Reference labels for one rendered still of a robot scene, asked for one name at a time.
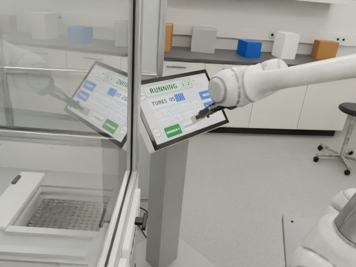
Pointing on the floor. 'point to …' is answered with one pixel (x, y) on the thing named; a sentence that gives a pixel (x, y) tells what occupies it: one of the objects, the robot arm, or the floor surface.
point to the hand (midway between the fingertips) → (198, 117)
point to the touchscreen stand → (167, 213)
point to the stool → (349, 109)
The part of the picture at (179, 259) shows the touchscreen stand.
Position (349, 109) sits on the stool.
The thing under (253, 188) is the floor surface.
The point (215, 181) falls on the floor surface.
